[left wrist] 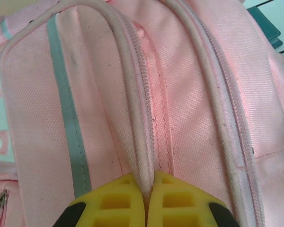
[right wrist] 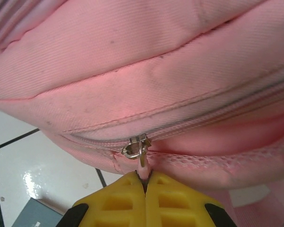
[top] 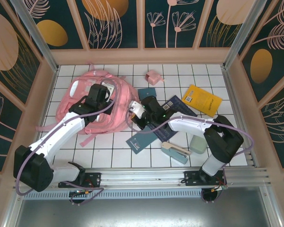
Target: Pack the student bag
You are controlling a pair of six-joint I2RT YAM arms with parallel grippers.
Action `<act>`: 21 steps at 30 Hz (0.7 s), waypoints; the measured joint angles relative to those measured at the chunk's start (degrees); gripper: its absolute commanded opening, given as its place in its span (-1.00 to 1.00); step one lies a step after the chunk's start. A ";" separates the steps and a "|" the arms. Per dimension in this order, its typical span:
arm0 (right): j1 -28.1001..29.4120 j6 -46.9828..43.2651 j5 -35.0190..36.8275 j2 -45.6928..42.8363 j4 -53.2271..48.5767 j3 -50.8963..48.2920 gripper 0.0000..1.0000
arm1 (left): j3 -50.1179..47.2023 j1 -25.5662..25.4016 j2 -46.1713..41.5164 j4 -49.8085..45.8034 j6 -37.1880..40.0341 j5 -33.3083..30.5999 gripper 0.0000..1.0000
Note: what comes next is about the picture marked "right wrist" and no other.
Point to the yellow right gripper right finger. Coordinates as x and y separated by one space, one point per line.
191 201

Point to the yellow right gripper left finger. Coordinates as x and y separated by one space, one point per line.
97 201

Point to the slate blue book with barcode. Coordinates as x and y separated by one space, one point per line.
33 212

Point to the pink student backpack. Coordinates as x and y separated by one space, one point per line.
142 71

